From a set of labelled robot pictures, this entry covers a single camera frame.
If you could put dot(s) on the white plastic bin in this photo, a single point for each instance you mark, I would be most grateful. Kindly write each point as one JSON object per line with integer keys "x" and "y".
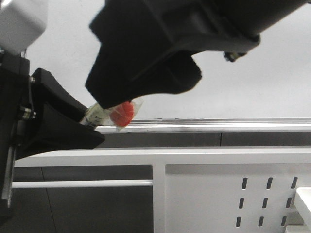
{"x": 303, "y": 206}

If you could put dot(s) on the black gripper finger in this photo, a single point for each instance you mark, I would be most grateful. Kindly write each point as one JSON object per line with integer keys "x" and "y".
{"x": 147, "y": 45}

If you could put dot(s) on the white dry-erase marker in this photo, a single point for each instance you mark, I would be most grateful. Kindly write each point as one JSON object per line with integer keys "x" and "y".
{"x": 96, "y": 116}

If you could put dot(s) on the red round magnet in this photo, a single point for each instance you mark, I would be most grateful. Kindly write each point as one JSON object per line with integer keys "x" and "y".
{"x": 122, "y": 114}

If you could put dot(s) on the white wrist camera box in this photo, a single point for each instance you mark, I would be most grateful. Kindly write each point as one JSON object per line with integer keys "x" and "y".
{"x": 22, "y": 22}

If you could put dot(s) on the white metal whiteboard stand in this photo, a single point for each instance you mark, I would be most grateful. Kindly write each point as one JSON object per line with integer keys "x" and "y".
{"x": 163, "y": 190}

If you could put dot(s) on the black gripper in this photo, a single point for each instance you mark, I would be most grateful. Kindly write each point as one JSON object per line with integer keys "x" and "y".
{"x": 56, "y": 125}

